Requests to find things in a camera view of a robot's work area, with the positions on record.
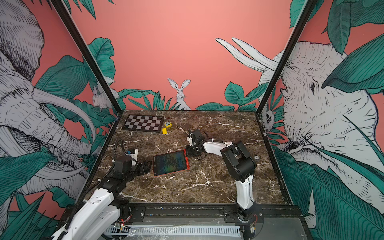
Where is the red writing tablet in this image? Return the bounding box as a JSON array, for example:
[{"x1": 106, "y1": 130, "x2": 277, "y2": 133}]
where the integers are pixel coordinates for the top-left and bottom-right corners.
[{"x1": 153, "y1": 150, "x2": 190, "y2": 177}]

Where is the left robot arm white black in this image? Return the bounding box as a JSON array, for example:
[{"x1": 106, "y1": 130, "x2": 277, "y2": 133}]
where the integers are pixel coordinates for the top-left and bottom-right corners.
[{"x1": 49, "y1": 156, "x2": 152, "y2": 240}]

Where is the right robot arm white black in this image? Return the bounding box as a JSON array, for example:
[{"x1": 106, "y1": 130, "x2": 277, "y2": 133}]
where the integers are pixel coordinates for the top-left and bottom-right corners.
[{"x1": 186, "y1": 130, "x2": 257, "y2": 222}]

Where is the yellow tape measure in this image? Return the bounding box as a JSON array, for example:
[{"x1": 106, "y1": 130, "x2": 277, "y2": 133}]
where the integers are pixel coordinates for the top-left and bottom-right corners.
[{"x1": 164, "y1": 121, "x2": 172, "y2": 128}]

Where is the black white checkerboard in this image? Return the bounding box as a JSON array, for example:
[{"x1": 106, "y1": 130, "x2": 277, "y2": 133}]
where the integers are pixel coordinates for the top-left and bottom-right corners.
[{"x1": 123, "y1": 115, "x2": 164, "y2": 133}]

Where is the white perforated strip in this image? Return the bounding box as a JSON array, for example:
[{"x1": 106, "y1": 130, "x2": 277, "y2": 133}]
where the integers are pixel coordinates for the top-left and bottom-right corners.
[{"x1": 104, "y1": 225, "x2": 242, "y2": 238}]

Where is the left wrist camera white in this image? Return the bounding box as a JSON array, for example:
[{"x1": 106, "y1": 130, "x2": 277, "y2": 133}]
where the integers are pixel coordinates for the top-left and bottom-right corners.
[{"x1": 127, "y1": 149, "x2": 139, "y2": 161}]

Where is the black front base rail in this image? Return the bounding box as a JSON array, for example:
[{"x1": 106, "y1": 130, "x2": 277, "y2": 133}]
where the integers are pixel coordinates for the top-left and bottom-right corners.
[{"x1": 59, "y1": 203, "x2": 314, "y2": 240}]

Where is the left black frame post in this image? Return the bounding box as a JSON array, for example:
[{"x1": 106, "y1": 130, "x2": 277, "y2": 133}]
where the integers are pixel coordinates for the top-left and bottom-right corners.
[{"x1": 51, "y1": 0, "x2": 123, "y2": 114}]

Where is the black frame post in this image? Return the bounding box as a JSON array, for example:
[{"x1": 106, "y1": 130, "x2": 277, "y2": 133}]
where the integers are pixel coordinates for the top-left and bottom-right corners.
[
  {"x1": 256, "y1": 0, "x2": 317, "y2": 117},
  {"x1": 51, "y1": 0, "x2": 123, "y2": 114}
]

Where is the right black frame post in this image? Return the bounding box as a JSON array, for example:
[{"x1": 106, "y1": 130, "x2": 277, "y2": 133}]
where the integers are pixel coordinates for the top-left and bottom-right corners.
[{"x1": 256, "y1": 0, "x2": 317, "y2": 117}]

